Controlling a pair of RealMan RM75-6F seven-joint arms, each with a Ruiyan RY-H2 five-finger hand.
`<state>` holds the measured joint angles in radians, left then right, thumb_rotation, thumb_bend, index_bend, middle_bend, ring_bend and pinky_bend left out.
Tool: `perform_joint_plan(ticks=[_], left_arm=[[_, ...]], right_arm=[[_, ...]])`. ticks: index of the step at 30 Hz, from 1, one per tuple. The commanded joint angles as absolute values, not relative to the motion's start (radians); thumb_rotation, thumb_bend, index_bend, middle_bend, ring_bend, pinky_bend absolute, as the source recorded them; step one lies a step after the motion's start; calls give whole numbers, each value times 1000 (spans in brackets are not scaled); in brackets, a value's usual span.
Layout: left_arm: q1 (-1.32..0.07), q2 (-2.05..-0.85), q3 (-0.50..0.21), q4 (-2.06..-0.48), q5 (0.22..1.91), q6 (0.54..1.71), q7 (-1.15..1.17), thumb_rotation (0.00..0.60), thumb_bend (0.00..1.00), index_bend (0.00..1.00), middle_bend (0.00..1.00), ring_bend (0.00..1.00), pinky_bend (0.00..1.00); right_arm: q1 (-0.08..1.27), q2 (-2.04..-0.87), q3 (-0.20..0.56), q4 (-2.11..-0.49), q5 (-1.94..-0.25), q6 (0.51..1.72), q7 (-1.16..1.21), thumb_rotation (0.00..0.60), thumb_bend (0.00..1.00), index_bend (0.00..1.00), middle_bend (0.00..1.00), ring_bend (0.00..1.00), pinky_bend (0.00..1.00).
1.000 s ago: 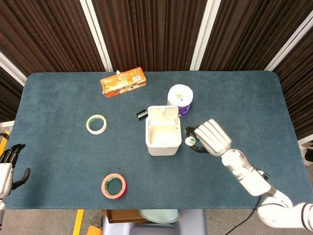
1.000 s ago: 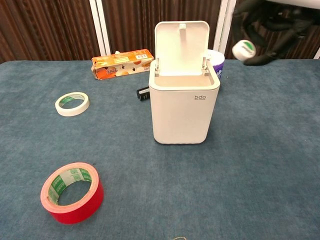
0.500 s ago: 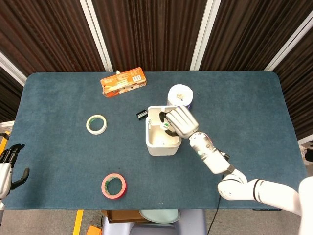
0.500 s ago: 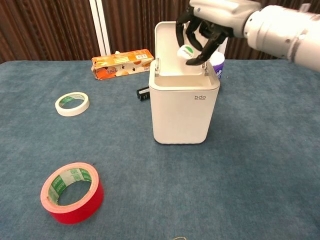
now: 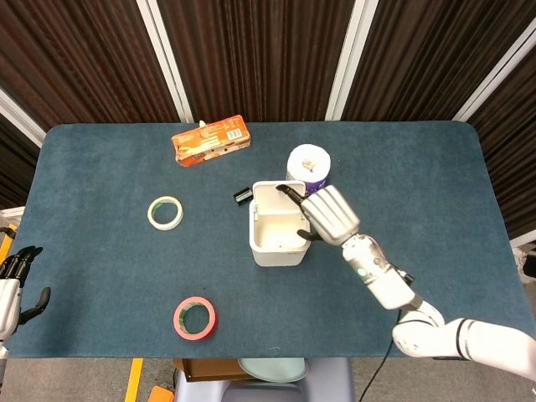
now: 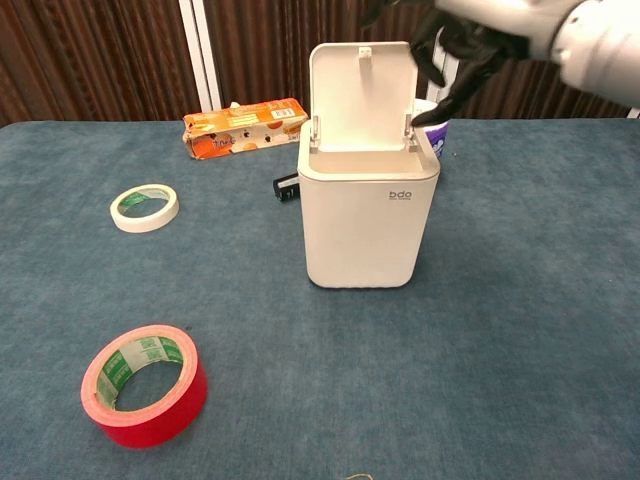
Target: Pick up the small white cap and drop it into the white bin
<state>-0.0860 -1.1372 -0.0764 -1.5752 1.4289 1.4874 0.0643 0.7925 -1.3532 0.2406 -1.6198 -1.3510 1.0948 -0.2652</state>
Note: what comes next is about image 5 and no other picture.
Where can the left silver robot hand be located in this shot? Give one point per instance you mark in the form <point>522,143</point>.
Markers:
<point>8,301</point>

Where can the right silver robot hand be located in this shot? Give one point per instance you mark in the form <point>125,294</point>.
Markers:
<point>333,215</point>

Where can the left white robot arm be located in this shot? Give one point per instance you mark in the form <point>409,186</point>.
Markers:
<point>2,351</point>

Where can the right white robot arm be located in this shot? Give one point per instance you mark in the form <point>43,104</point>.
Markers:
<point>385,280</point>

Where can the yellow bar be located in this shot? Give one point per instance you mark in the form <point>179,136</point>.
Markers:
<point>6,245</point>

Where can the toilet paper roll purple wrap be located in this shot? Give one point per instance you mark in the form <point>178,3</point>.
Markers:
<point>310,161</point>

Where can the white square plastic container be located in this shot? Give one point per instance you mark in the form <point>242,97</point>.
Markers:
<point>276,255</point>

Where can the small black rectangular block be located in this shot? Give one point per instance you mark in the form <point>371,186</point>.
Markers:
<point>243,197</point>

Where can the blue felt table mat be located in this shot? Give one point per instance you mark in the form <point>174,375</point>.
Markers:
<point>104,259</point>

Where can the brown ribbed partition panel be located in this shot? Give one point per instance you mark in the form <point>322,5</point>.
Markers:
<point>12,167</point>
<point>259,58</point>
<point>84,54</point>
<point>431,50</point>
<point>511,146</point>

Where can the orange cardboard box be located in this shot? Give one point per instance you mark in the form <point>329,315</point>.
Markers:
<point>209,140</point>

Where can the yellow floor tape strip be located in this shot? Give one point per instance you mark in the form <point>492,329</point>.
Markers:
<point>134,379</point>

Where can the grey plastic stool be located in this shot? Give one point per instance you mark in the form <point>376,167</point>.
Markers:
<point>331,377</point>

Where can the pale green plate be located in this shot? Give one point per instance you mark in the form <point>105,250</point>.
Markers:
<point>272,370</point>

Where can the cream masking tape roll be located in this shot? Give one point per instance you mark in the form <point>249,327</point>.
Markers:
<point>150,213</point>

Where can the small orange object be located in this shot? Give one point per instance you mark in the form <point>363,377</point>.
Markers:
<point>161,394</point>

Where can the brown cardboard box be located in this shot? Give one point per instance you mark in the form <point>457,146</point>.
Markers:
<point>209,368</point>

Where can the white partition frame post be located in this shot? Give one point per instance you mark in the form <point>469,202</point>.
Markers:
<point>167,63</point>
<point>12,211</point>
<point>21,118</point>
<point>496,77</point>
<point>525,238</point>
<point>349,63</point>

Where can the red duct tape roll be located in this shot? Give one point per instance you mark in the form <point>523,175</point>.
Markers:
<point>197,336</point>

